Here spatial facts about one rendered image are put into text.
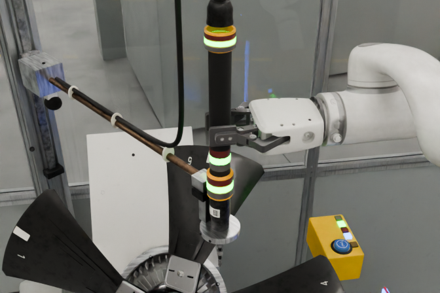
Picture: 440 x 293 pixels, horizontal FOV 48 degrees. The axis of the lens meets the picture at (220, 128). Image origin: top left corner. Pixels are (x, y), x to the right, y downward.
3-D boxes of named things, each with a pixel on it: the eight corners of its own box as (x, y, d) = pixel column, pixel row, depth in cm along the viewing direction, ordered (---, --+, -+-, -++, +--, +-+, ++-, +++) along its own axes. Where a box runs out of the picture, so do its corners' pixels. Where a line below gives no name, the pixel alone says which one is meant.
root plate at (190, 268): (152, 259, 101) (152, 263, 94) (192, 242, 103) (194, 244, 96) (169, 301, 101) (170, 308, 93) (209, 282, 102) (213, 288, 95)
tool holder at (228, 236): (183, 224, 87) (181, 180, 82) (213, 206, 92) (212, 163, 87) (219, 251, 82) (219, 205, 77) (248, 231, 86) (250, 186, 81)
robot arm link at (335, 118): (342, 156, 76) (324, 158, 76) (323, 127, 84) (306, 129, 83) (349, 108, 72) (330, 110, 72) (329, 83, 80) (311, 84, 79)
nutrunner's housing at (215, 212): (204, 241, 87) (198, -22, 64) (220, 230, 90) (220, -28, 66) (219, 252, 85) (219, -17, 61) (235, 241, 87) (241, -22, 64)
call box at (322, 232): (305, 244, 145) (308, 216, 139) (338, 240, 146) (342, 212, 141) (323, 287, 131) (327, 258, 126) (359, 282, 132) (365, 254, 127)
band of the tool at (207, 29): (198, 48, 69) (197, 28, 67) (220, 40, 71) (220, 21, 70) (219, 57, 66) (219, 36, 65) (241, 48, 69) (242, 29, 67)
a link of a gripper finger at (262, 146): (282, 157, 70) (245, 149, 72) (295, 130, 76) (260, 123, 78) (283, 150, 69) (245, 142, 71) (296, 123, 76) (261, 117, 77)
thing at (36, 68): (21, 86, 124) (14, 55, 119) (47, 78, 128) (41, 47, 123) (40, 101, 117) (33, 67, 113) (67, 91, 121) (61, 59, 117)
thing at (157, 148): (49, 84, 117) (48, 78, 116) (54, 82, 118) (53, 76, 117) (201, 184, 84) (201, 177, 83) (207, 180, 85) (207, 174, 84)
